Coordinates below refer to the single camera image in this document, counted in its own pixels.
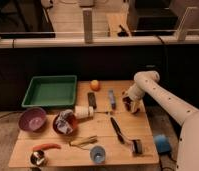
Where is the white horizontal rail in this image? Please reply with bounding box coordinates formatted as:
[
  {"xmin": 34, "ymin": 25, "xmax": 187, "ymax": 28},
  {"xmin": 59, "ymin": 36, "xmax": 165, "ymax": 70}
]
[{"xmin": 0, "ymin": 35, "xmax": 199, "ymax": 49}]

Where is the white slanted bracket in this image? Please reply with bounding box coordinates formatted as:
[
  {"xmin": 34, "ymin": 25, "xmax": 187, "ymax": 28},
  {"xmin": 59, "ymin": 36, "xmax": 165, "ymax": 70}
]
[{"xmin": 174, "ymin": 6, "xmax": 198, "ymax": 41}]

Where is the purple bowl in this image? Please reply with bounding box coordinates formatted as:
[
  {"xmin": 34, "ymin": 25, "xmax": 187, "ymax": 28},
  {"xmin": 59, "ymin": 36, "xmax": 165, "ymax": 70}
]
[{"xmin": 18, "ymin": 107, "xmax": 47, "ymax": 132}]

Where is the black object on shelf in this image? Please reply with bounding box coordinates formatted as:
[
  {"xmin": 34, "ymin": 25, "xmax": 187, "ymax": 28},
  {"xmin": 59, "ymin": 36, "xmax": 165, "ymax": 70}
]
[{"xmin": 117, "ymin": 25, "xmax": 129, "ymax": 37}]

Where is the yellow banana peel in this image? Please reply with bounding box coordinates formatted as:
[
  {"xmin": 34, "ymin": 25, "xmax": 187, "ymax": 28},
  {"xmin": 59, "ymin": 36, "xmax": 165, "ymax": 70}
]
[{"xmin": 69, "ymin": 136, "xmax": 97, "ymax": 147}]

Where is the orange fruit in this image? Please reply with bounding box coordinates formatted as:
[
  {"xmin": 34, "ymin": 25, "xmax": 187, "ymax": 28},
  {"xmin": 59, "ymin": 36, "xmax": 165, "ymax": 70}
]
[{"xmin": 90, "ymin": 80, "xmax": 100, "ymax": 91}]

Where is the dark red grape bunch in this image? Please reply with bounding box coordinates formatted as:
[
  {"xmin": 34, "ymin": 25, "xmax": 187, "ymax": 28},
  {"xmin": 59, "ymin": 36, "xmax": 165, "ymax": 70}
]
[{"xmin": 123, "ymin": 97, "xmax": 138, "ymax": 113}]

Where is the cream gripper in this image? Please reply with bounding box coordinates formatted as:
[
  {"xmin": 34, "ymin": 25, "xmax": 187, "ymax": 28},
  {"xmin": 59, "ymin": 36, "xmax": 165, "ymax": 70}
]
[{"xmin": 122, "ymin": 92, "xmax": 140, "ymax": 114}]

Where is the green plastic tray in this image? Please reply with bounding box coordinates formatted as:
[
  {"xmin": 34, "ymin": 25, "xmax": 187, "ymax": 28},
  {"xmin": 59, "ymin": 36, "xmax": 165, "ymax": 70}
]
[{"xmin": 22, "ymin": 75, "xmax": 77, "ymax": 108}]

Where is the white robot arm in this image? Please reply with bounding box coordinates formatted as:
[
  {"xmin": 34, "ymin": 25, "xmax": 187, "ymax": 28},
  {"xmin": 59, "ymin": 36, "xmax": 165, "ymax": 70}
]
[{"xmin": 123, "ymin": 71, "xmax": 199, "ymax": 171}]

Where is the metal cup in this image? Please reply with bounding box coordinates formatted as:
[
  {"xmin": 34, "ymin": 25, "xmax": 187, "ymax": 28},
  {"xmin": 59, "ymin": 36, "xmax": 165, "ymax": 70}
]
[{"xmin": 30, "ymin": 150, "xmax": 47, "ymax": 166}]

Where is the crumpled white paper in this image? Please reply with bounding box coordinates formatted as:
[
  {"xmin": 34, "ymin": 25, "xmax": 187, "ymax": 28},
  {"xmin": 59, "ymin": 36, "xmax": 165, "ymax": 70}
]
[{"xmin": 55, "ymin": 109, "xmax": 75, "ymax": 135}]

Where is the grey upright post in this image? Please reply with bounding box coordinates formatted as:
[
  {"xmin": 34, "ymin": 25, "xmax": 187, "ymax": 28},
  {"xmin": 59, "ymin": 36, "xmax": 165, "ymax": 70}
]
[{"xmin": 83, "ymin": 8, "xmax": 93, "ymax": 43}]

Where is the orange carrot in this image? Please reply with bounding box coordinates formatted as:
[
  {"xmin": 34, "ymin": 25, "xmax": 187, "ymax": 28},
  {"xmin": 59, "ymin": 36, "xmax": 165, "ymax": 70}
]
[{"xmin": 32, "ymin": 143, "xmax": 61, "ymax": 151}]

